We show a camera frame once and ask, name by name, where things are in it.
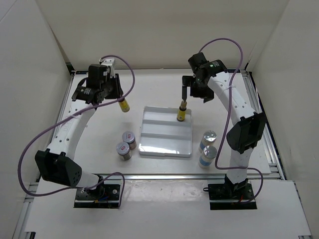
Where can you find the white divided tray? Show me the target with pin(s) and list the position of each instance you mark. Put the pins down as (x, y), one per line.
(162, 135)

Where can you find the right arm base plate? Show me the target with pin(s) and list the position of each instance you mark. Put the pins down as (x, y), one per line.
(219, 200)

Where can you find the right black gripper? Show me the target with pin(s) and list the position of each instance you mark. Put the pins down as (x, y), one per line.
(207, 95)

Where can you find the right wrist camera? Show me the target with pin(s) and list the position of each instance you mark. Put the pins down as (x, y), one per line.
(196, 60)

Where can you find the yellow bottle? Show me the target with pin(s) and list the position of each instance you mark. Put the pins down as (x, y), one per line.
(182, 111)
(124, 106)

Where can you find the red lid spice jar rear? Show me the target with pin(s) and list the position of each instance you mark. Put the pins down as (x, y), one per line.
(130, 139)

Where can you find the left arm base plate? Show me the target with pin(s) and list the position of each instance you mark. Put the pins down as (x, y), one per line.
(109, 197)

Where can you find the red lid spice jar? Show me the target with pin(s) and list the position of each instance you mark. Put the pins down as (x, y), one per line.
(130, 139)
(124, 151)

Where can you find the red lid spice jar front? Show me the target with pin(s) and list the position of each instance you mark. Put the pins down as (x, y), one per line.
(124, 151)

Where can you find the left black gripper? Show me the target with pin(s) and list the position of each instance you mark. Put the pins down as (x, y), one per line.
(118, 91)

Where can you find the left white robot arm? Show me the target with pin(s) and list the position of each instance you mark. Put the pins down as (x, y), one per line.
(56, 163)

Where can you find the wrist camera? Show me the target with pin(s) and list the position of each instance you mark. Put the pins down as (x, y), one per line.
(196, 60)
(110, 63)

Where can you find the blue label jar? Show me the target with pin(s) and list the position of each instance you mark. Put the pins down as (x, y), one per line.
(209, 137)
(207, 156)

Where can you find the blue label jar front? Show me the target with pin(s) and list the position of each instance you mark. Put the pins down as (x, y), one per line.
(207, 156)

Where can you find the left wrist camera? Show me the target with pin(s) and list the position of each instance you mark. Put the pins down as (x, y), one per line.
(110, 63)

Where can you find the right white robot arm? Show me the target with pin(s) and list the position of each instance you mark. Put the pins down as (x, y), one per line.
(212, 79)

